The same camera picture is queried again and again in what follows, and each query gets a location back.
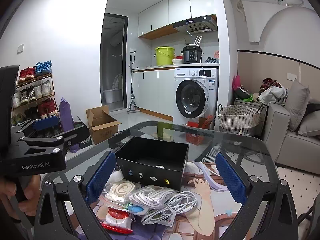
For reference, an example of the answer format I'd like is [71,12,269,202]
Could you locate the grey square pillow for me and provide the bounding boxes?
[284,79,311,132]

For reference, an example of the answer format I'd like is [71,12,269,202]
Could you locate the shoe rack with shoes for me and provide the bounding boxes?
[11,60,60,137]

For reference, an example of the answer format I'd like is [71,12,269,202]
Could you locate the blue green packet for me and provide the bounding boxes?
[125,201,147,216]

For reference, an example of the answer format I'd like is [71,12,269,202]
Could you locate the pink and green bag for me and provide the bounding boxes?
[232,75,260,103]

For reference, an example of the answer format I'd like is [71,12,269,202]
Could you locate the brown cardboard box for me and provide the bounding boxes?
[86,105,122,145]

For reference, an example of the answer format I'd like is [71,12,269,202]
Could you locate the person's left hand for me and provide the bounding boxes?
[0,174,42,217]

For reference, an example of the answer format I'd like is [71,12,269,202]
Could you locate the red cardboard box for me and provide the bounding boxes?
[185,115,216,146]

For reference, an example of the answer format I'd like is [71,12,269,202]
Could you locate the white wall cabinets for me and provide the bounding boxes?
[138,0,217,40]

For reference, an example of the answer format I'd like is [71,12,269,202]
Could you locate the flat mop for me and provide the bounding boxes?
[127,54,140,114]

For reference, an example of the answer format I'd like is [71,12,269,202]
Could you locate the wooden shoe rack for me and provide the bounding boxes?
[11,72,62,140]

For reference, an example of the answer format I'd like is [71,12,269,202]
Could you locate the white washing machine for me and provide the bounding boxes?
[174,67,220,131]

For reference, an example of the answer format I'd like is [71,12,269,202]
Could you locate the white toilet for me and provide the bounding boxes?
[103,73,123,104]

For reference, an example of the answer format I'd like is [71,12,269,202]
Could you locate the black cardboard box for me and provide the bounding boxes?
[114,136,190,192]

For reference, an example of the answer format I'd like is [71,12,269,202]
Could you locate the grey flat pillow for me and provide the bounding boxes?
[297,109,320,138]

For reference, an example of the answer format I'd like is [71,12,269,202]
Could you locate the range hood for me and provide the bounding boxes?
[173,15,218,34]

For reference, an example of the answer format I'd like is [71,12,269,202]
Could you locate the striped rug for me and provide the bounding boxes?
[199,140,227,163]

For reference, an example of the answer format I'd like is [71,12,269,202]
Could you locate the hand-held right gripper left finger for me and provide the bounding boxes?
[34,151,117,240]

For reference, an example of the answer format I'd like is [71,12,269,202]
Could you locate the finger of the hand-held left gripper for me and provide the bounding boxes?
[15,126,90,158]
[11,117,61,140]

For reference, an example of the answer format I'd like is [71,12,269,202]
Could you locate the pile of clothes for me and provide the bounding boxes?
[257,78,288,106]

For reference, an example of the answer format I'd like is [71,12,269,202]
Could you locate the beige cord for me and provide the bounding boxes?
[105,180,137,201]

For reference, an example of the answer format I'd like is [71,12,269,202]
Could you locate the green plastic bucket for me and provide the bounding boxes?
[154,46,176,67]

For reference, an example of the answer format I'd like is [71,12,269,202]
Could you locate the white base cabinets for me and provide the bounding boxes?
[132,69,176,122]

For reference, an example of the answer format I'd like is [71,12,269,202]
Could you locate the dark box with green edge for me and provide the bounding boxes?
[72,122,92,149]

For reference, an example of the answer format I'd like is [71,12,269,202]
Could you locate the white cable bundle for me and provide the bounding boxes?
[129,185,176,209]
[141,191,198,225]

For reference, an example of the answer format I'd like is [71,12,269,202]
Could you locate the purple yoga mat bag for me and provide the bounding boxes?
[59,97,81,153]

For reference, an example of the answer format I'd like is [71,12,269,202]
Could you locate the grey sofa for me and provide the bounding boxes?
[261,102,320,168]

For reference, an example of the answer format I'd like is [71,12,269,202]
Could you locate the wicker laundry basket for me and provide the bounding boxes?
[217,103,267,137]

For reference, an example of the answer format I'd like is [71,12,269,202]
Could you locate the red white packet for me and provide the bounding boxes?
[101,206,135,235]

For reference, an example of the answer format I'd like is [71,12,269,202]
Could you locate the black pressure cooker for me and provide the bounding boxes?
[181,45,204,64]

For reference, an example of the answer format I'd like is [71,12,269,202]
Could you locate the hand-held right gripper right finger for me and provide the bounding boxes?
[215,151,299,240]

